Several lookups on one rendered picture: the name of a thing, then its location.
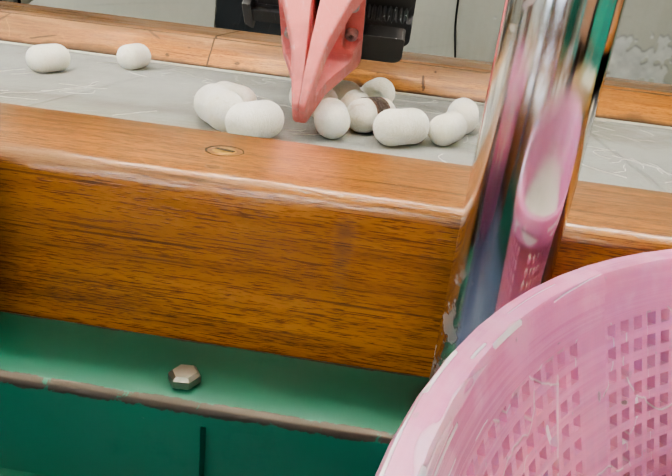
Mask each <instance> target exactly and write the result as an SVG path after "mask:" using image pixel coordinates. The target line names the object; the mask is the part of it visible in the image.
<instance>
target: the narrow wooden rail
mask: <svg viewBox="0 0 672 476"><path fill-rule="evenodd" d="M471 169H472V166H468V165H461V164H453V163H446V162H439V161H431V160H424V159H416V158H409V157H401V156H394V155H387V154H379V153H372V152H364V151H357V150H350V149H342V148H335V147H327V146H320V145H312V144H305V143H298V142H290V141H283V140H275V139H268V138H261V137H253V136H246V135H238V134H231V133H223V132H216V131H209V130H201V129H194V128H186V127H179V126H172V125H164V124H157V123H149V122H142V121H134V120H127V119H120V118H112V117H105V116H97V115H90V114H82V113H75V112H68V111H60V110H53V109H45V108H38V107H31V106H23V105H16V104H8V103H1V102H0V311H3V312H10V313H16V314H23V315H29V316H36V317H42V318H49V319H55V320H61V321H68V322H74V323H81V324H87V325H94V326H100V327H107V328H113V329H120V330H126V331H133V332H139V333H145V334H152V335H158V336H165V337H171V338H178V339H184V340H191V341H197V342H204V343H210V344H217V345H223V346H229V347H236V348H242V349H249V350H255V351H262V352H268V353H275V354H281V355H288V356H294V357H301V358H307V359H313V360H320V361H326V362H333V363H339V364H346V365H352V366H359V367H365V368H372V369H378V370H385V371H391V372H397V373H404V374H410V375H417V376H423V377H430V373H431V368H432V363H433V358H434V353H435V348H436V343H437V338H438V333H439V328H440V323H441V318H442V313H443V308H444V303H445V298H446V293H447V288H448V283H449V278H450V273H451V268H452V263H453V258H454V253H455V248H456V243H457V238H458V233H459V228H460V223H461V218H462V213H463V209H464V204H465V199H466V194H467V189H468V184H469V179H470V174H471ZM667 249H672V193H669V192H661V191H654V190H646V189H639V188H631V187H624V186H617V185H609V184H602V183H594V182H587V181H580V180H578V182H577V185H576V189H575V193H574V196H573V200H572V204H571V208H570V211H569V215H568V219H567V222H566V226H565V230H564V233H563V237H562V241H561V245H560V248H559V252H558V256H557V259H556V263H555V267H554V270H553V274H552V278H551V279H553V278H555V277H557V276H560V275H562V274H565V273H568V272H571V271H573V270H576V269H579V268H582V267H584V266H587V265H591V264H595V263H599V262H602V261H606V260H610V259H613V258H618V257H623V256H628V255H633V254H639V253H644V252H652V251H659V250H667Z"/></svg>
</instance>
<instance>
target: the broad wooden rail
mask: <svg viewBox="0 0 672 476"><path fill-rule="evenodd" d="M0 41H7V42H15V43H22V44H30V45H39V44H60V45H62V46H64V47H65V48H66V49H69V50H77V51H84V52H92V53H100V54H108V55H115V56H117V51H118V49H119V48H120V47H121V46H123V45H126V44H135V43H140V44H143V45H145V46H146V47H147V48H148V49H149V51H150V53H151V60H154V61H162V62H170V63H177V64H185V65H193V66H201V67H208V68H216V69H224V70H232V71H240V72H247V73H255V74H263V75H271V76H278V77H286V78H290V74H289V71H288V68H287V65H286V62H285V59H284V56H283V49H282V38H281V36H278V35H270V34H262V33H254V32H246V31H238V30H230V29H222V28H214V27H206V26H198V25H190V24H182V23H174V22H166V21H158V20H150V19H142V18H134V17H126V16H118V15H110V14H102V13H94V12H86V11H78V10H70V9H62V8H54V7H46V6H39V5H31V4H23V3H15V2H7V1H0ZM492 64H493V62H486V61H478V60H470V59H462V58H454V57H446V56H438V55H430V54H422V53H414V52H406V51H403V54H402V58H401V60H400V61H399V62H396V63H388V62H380V61H372V60H365V59H361V60H360V63H359V65H358V67H357V68H355V69H354V70H353V71H352V72H351V73H350V74H348V75H347V76H346V77H345V78H344V79H343V80H347V81H352V82H354V83H356V84H357V85H358V86H359V87H362V86H363V85H364V84H365V83H366V82H368V81H370V80H372V79H374V78H377V77H383V78H386V79H388V80H389V81H390V82H391V83H392V84H393V86H394V88H395V92H402V93H410V94H418V95H426V96H433V97H441V98H449V99H459V98H469V99H471V100H472V101H474V102H480V103H485V99H486V94H487V89H488V84H489V79H490V74H491V69H492ZM595 117H596V118H604V119H612V120H620V121H627V122H635V123H643V124H651V125H659V126H666V127H672V85H670V84H662V83H654V82H646V81H638V80H630V79H622V78H614V77H606V78H605V82H604V85H603V89H602V93H601V96H600V100H599V104H598V108H597V111H596V115H595Z"/></svg>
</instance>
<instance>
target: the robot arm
mask: <svg viewBox="0 0 672 476"><path fill-rule="evenodd" d="M415 4H416V0H243V1H242V10H243V16H244V21H245V23H246V24H247V25H248V26H249V27H251V28H253V27H254V25H255V21H260V22H268V23H276V24H280V25H281V38H282V49H283V56H284V59H285V62H286V65H287V68H288V71H289V74H290V78H291V84H292V117H293V120H294V121H295V122H300V123H306V122H307V121H308V119H309V118H310V117H311V115H312V114H313V112H314V111H315V109H316V108H317V106H318V105H319V103H320V102H321V100H322V99H323V97H324V96H325V95H326V94H327V93H328V92H329V91H330V90H331V89H332V88H333V87H335V86H336V85H337V84H338V83H339V82H340V81H342V80H343V79H344V78H345V77H346V76H347V75H348V74H350V73H351V72H352V71H353V70H354V69H355V68H357V67H358V65H359V63H360V60H361V59H365V60H372V61H380V62H388V63H396V62H399V61H400V60H401V58H402V54H403V48H404V46H406V45H407V44H408V43H409V41H410V35H411V29H412V23H413V16H414V10H415Z"/></svg>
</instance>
